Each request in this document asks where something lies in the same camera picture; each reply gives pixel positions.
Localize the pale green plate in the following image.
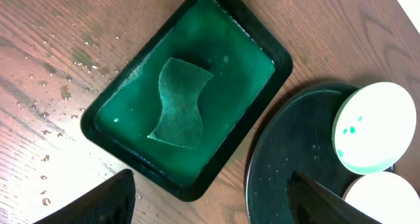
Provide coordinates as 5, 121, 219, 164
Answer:
331, 81, 417, 175

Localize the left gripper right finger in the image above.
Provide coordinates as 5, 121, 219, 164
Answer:
287, 171, 378, 224

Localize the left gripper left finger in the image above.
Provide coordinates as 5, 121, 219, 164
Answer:
36, 169, 136, 224

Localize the black rectangular water tray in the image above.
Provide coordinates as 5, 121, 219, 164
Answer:
81, 0, 293, 202

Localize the green sponge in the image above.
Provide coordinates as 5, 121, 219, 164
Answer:
148, 57, 213, 149

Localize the white plate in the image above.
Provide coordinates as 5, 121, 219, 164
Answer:
343, 171, 419, 224

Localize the round black tray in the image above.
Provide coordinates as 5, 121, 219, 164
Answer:
244, 81, 396, 224

